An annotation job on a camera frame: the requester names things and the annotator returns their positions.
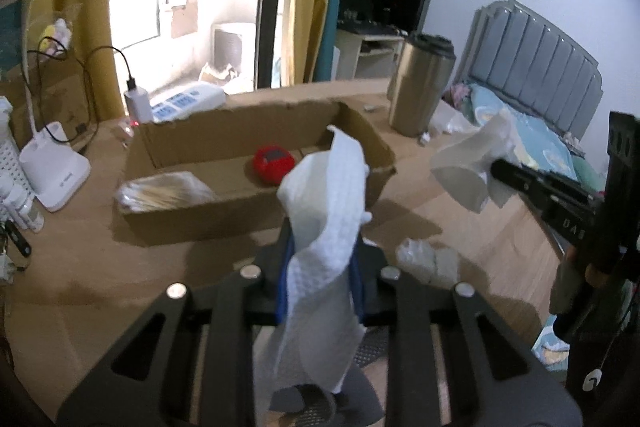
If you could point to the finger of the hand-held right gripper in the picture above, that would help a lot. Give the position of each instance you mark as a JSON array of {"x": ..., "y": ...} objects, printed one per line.
[{"x": 535, "y": 187}]

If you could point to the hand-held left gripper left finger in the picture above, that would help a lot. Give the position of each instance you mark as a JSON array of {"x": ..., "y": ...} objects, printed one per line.
[{"x": 281, "y": 293}]

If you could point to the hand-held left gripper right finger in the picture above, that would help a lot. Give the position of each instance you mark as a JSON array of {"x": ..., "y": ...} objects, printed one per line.
[{"x": 356, "y": 289}]

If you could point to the white tissue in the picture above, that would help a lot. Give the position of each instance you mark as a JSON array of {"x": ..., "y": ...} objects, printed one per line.
[{"x": 465, "y": 157}]

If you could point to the white paper towel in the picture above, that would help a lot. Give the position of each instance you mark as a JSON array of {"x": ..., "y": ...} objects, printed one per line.
[{"x": 320, "y": 207}]

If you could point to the brown cardboard box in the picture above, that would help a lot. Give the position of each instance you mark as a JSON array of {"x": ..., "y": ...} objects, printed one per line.
[{"x": 200, "y": 218}]

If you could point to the red soft toy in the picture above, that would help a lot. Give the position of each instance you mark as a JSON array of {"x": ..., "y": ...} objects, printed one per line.
[{"x": 272, "y": 164}]

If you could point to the clear bag of cotton swabs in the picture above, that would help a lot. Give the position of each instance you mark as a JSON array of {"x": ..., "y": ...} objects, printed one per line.
[{"x": 162, "y": 192}]

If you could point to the blue patterned bedding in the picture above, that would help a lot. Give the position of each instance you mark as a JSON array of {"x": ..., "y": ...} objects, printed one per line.
[{"x": 545, "y": 142}]

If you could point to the clear plastic wrapper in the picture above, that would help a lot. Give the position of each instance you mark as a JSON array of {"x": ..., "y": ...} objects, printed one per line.
[{"x": 452, "y": 119}]

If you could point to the grey padded headboard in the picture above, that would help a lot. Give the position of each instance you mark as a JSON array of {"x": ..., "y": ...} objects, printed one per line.
[{"x": 535, "y": 62}]

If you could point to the dark clothing with white logo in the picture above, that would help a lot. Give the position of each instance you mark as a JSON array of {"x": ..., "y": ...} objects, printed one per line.
[{"x": 600, "y": 387}]

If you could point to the steel tumbler with black lid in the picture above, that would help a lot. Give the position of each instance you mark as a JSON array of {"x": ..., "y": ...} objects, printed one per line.
[{"x": 420, "y": 82}]

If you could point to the white power strip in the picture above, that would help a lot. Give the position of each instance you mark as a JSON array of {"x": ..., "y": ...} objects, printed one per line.
[{"x": 192, "y": 99}]

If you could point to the black computer monitor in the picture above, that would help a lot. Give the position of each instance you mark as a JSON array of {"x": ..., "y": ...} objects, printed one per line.
[{"x": 402, "y": 2}]

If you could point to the white computer desk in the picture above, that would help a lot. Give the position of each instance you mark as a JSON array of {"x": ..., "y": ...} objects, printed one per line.
[{"x": 350, "y": 54}]

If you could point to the white charger plug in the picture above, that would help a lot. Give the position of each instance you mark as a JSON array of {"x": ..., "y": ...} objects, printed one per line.
[{"x": 137, "y": 104}]

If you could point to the white appliance on balcony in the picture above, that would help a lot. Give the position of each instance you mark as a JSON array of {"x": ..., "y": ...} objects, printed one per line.
[{"x": 232, "y": 49}]

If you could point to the white desk lamp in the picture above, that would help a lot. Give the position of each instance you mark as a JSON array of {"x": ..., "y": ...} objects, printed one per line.
[{"x": 55, "y": 177}]

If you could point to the small white bottle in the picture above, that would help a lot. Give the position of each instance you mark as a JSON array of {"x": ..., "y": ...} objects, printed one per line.
[
  {"x": 31, "y": 214},
  {"x": 12, "y": 194}
]

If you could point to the black hand tool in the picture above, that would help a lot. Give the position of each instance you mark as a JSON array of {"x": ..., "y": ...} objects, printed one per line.
[{"x": 15, "y": 239}]

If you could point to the white plug adapter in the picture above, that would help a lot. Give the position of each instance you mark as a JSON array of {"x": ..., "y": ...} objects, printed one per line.
[{"x": 7, "y": 267}]

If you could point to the large brown carton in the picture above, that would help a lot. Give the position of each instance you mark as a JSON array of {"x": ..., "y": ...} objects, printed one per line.
[{"x": 55, "y": 102}]

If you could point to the white perforated basket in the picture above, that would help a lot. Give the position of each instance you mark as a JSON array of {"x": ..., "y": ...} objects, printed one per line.
[{"x": 9, "y": 147}]

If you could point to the plush toy in plastic bag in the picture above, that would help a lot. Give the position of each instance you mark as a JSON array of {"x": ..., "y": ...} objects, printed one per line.
[{"x": 56, "y": 37}]

